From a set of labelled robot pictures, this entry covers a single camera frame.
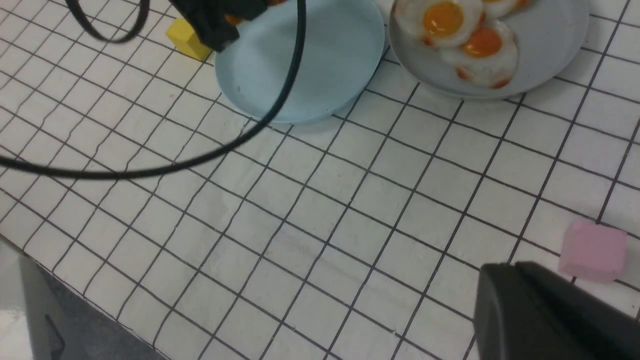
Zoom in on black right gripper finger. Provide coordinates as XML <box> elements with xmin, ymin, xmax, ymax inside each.
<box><xmin>473</xmin><ymin>261</ymin><xmax>640</xmax><ymax>360</ymax></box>

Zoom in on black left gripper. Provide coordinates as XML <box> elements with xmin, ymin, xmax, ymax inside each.
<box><xmin>173</xmin><ymin>0</ymin><xmax>284</xmax><ymax>53</ymax></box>

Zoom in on fried egg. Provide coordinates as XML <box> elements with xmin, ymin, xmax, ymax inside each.
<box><xmin>482</xmin><ymin>0</ymin><xmax>531</xmax><ymax>19</ymax></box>
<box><xmin>391</xmin><ymin>0</ymin><xmax>486</xmax><ymax>48</ymax></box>
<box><xmin>439</xmin><ymin>20</ymin><xmax>519</xmax><ymax>89</ymax></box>

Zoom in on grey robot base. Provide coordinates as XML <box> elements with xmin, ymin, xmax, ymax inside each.
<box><xmin>0</xmin><ymin>238</ymin><xmax>163</xmax><ymax>360</ymax></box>

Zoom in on yellow cube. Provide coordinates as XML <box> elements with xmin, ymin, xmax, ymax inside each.
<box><xmin>166</xmin><ymin>17</ymin><xmax>213</xmax><ymax>62</ymax></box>

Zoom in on pink cube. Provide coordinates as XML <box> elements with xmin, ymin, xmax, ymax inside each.
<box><xmin>558</xmin><ymin>220</ymin><xmax>628</xmax><ymax>283</ymax></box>

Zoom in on light blue plate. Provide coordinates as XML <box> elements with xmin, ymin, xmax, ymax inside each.
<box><xmin>214</xmin><ymin>0</ymin><xmax>386</xmax><ymax>124</ymax></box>

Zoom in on grey egg plate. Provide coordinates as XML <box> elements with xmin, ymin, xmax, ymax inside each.
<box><xmin>388</xmin><ymin>0</ymin><xmax>590</xmax><ymax>100</ymax></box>

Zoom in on black cable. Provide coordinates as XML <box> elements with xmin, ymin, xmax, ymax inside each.
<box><xmin>0</xmin><ymin>0</ymin><xmax>307</xmax><ymax>180</ymax></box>

